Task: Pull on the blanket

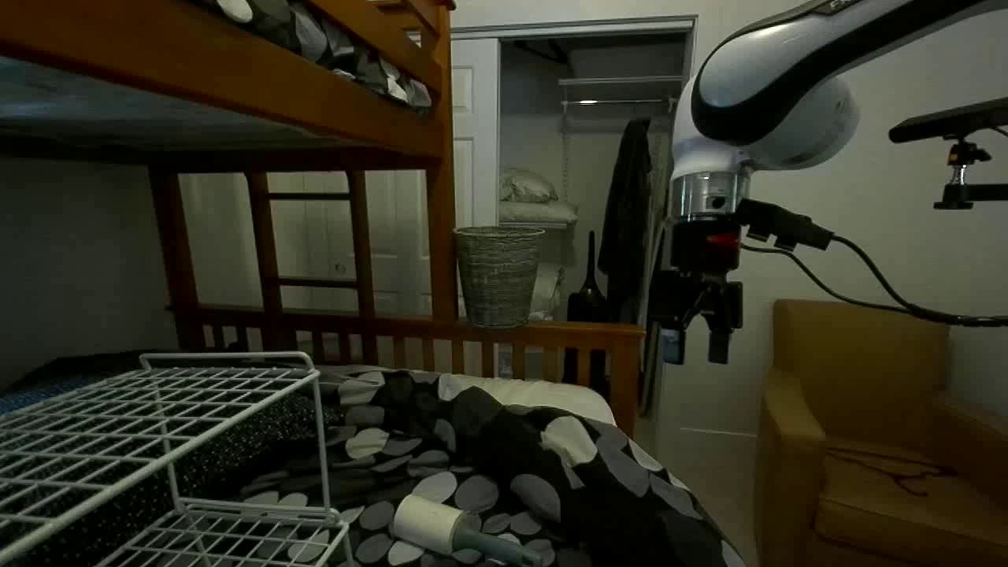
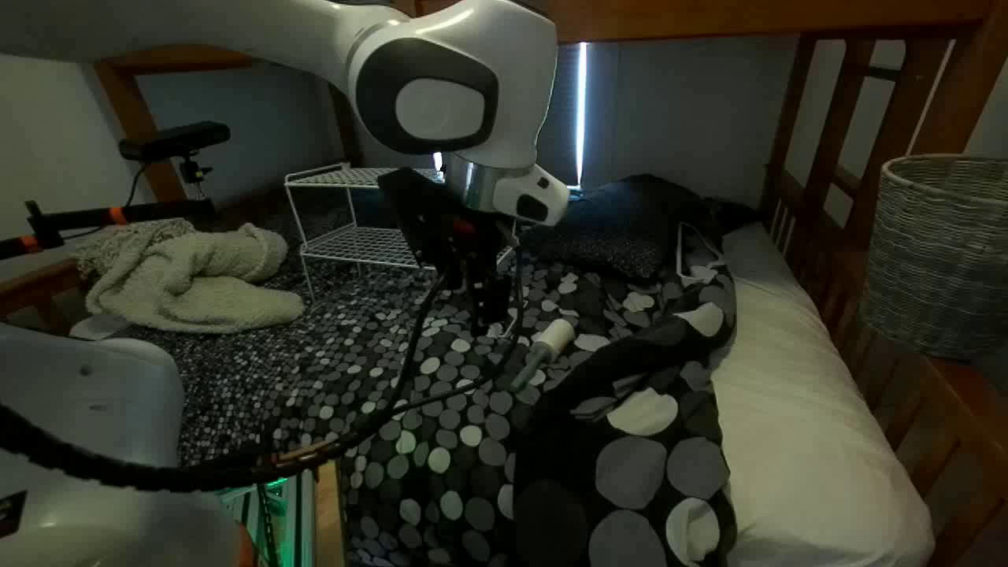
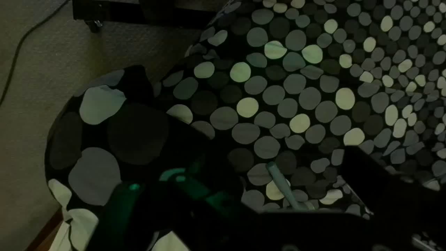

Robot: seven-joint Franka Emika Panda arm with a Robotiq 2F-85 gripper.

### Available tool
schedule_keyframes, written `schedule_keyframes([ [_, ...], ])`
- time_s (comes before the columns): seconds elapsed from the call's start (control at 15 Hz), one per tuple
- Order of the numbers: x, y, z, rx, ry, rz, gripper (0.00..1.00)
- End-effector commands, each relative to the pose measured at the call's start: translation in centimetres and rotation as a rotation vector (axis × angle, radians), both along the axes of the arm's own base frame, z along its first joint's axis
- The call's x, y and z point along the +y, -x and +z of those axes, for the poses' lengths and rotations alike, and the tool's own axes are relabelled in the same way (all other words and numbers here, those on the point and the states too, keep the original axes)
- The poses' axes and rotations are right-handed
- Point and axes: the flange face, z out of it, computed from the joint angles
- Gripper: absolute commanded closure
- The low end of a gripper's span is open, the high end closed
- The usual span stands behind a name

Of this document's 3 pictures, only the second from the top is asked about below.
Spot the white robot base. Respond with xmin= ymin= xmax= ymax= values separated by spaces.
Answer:
xmin=0 ymin=325 xmax=256 ymax=567

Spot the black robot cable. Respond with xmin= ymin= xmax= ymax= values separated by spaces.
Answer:
xmin=0 ymin=245 xmax=528 ymax=496

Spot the white mattress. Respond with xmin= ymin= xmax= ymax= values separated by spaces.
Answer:
xmin=716 ymin=228 xmax=934 ymax=567

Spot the wooden bunk bed frame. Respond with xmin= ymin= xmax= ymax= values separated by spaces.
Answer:
xmin=89 ymin=0 xmax=1008 ymax=567

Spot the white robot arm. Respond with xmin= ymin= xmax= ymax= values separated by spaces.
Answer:
xmin=0 ymin=0 xmax=571 ymax=328

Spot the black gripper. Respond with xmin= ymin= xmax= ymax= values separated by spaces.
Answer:
xmin=377 ymin=166 xmax=514 ymax=338

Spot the beige crumpled towel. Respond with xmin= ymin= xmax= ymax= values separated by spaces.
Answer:
xmin=74 ymin=217 xmax=305 ymax=335

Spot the white wire shelf rack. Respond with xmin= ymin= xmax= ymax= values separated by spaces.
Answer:
xmin=282 ymin=160 xmax=415 ymax=280

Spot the black grey dotted blanket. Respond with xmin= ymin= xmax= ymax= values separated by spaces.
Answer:
xmin=160 ymin=230 xmax=736 ymax=567

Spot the woven laundry basket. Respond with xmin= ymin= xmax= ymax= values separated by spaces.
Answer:
xmin=861 ymin=156 xmax=1008 ymax=359

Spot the dark pillow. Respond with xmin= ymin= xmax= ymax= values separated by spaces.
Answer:
xmin=518 ymin=172 xmax=760 ymax=280

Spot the black camera on stand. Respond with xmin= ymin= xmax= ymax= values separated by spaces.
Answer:
xmin=119 ymin=120 xmax=230 ymax=184

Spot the white lint roller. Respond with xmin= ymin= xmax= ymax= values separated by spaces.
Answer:
xmin=514 ymin=318 xmax=574 ymax=389

